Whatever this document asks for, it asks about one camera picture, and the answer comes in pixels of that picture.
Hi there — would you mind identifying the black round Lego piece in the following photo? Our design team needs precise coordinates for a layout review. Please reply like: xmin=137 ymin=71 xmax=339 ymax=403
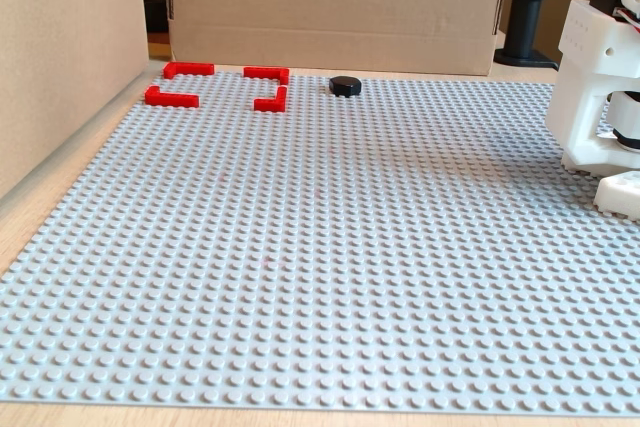
xmin=328 ymin=75 xmax=362 ymax=98

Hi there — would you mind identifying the grey Lego baseplate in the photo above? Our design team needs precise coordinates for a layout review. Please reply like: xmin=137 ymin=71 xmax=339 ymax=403
xmin=0 ymin=69 xmax=640 ymax=411

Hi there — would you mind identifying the red L-shaped Lego corner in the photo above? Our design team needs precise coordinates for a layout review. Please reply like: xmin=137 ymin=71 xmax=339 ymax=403
xmin=243 ymin=65 xmax=291 ymax=86
xmin=144 ymin=85 xmax=201 ymax=109
xmin=163 ymin=61 xmax=215 ymax=80
xmin=253 ymin=85 xmax=288 ymax=113

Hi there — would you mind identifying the wide cardboard box with flaps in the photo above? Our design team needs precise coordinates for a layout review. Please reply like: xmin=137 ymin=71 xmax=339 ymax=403
xmin=164 ymin=0 xmax=516 ymax=77

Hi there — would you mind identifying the tall plain cardboard box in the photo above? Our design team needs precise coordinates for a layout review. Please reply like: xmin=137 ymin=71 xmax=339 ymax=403
xmin=0 ymin=0 xmax=151 ymax=201

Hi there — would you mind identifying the red white black servo cable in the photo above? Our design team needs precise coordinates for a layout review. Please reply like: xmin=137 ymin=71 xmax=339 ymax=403
xmin=612 ymin=6 xmax=640 ymax=31

